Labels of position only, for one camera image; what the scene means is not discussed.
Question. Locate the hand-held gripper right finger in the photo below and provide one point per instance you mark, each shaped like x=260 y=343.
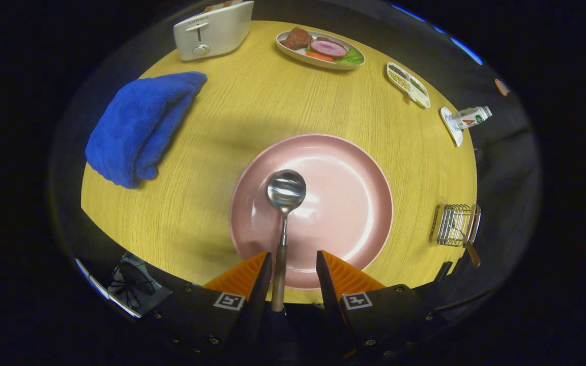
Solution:
x=329 y=305

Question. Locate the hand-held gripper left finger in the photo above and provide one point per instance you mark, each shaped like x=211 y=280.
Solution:
x=258 y=305

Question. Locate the pink plate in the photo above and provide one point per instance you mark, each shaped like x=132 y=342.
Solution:
x=344 y=213

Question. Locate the black table clamp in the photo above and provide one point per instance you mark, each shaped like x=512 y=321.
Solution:
x=444 y=272

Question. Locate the white square coaster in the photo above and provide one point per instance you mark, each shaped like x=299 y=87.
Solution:
x=450 y=129

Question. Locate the blue towel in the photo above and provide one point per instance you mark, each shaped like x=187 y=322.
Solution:
x=140 y=127

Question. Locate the white divided tray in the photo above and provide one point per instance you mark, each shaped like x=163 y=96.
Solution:
x=417 y=94

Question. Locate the white drink bottle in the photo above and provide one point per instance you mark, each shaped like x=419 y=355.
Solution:
x=468 y=118

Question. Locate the orange carrot slice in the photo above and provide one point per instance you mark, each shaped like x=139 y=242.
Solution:
x=319 y=56

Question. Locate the green lettuce leaf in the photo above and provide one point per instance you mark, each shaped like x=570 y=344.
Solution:
x=352 y=56

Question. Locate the white oval food plate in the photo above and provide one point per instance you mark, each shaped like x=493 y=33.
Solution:
x=293 y=53

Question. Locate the pink ham slice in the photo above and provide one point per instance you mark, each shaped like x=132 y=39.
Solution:
x=328 y=49

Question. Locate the large brown meat piece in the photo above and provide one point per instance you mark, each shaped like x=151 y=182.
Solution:
x=298 y=38

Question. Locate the white toaster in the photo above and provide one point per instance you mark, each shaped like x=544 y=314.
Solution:
x=222 y=33

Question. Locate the toast slice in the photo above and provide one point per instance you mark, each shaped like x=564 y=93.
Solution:
x=222 y=5

